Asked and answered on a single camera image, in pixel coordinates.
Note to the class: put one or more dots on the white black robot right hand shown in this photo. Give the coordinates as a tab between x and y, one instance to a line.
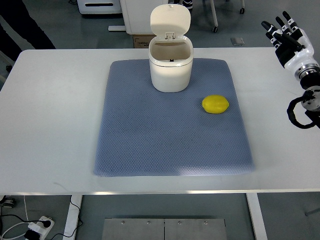
292	46

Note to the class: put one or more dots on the yellow lemon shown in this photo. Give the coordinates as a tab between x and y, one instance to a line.
215	104

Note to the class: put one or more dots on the white trash can with lid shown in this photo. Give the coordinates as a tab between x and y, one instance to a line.
171	53

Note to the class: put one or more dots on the grey floor plate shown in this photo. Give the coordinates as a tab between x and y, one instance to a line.
237	41

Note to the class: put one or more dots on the white rolling chair base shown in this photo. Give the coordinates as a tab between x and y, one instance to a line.
214	14

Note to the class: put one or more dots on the cardboard box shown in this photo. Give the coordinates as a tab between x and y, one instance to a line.
142	41

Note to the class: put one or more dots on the white cabinet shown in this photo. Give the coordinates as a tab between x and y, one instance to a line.
136	16

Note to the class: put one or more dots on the blue textured mat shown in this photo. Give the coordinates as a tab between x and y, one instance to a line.
145	132

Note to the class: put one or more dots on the white table leg right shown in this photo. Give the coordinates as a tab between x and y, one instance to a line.
256	216

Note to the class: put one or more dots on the white table leg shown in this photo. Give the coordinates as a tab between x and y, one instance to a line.
256	216
72	220

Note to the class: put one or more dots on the white appliance with slot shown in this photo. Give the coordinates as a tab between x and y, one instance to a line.
99	7

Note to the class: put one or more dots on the white table leg left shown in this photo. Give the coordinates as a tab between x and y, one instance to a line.
72	220

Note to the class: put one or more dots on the person in dark trousers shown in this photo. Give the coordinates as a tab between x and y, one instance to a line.
16	15

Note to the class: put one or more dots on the white power strip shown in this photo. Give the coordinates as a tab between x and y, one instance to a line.
42	227

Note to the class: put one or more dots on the caster wheel bottom left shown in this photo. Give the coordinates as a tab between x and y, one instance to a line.
7	202

